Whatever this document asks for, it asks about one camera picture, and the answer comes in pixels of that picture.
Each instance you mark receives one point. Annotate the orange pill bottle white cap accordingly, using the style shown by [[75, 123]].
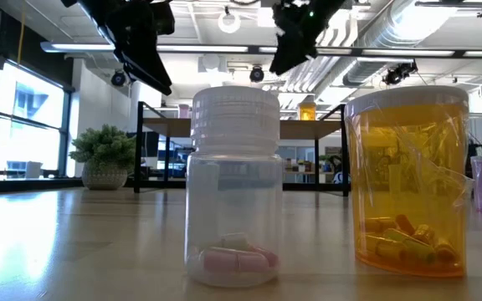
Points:
[[307, 113], [408, 188]]

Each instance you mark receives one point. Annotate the silver ventilation duct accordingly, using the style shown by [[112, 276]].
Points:
[[408, 25]]

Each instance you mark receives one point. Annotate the wooden shelf black metal frame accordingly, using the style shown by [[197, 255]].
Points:
[[165, 127]]

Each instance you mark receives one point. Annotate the long ceiling light bar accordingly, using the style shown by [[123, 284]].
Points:
[[203, 49]]

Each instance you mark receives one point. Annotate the clear bottle with pink capsules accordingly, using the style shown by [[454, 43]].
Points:
[[232, 188]]

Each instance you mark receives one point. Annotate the potted green plant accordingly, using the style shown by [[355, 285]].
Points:
[[103, 150]]

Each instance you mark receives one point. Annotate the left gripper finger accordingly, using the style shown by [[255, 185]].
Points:
[[140, 54], [149, 79]]

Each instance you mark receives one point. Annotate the large black-framed window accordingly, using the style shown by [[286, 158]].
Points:
[[27, 125]]

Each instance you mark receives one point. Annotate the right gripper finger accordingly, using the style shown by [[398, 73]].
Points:
[[293, 52]]

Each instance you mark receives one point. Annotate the black ceiling camera rig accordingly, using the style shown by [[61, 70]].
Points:
[[398, 73]]

